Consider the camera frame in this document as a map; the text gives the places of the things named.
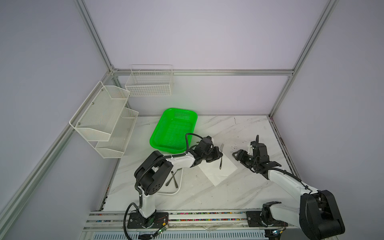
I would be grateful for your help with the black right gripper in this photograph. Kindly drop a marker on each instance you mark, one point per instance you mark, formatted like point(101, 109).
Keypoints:
point(240, 156)

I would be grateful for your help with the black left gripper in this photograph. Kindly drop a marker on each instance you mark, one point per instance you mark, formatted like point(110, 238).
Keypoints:
point(217, 154)

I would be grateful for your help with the silver fork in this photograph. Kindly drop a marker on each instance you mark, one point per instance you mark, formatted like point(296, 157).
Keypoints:
point(221, 159)

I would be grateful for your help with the silver table knife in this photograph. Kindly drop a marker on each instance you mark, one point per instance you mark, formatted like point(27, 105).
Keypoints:
point(174, 179)

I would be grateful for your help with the silver spoon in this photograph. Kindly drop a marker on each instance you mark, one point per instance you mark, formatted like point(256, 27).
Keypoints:
point(169, 181)

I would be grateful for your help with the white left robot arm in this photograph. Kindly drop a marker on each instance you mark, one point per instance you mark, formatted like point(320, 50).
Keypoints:
point(154, 171)

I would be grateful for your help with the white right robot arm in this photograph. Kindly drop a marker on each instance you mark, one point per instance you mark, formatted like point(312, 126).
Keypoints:
point(318, 215)

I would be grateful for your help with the green plastic basket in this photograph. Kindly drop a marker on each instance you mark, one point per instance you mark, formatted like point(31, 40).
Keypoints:
point(170, 133)

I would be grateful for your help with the white rectangular tray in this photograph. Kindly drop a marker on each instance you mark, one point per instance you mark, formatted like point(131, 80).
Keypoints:
point(170, 189)

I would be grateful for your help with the white mesh lower shelf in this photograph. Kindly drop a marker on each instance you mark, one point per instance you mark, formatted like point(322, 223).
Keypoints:
point(117, 145)

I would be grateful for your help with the white mesh shelf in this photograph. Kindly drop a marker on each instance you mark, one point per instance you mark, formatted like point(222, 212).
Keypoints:
point(117, 145)
point(96, 119)

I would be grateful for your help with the white mesh upper shelf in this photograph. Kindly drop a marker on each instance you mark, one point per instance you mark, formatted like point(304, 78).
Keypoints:
point(96, 119)

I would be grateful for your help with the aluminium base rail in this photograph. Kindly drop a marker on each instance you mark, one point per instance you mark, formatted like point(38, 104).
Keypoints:
point(186, 225)

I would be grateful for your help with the white wire basket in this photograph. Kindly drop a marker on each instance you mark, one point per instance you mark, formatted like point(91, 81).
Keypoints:
point(150, 80)

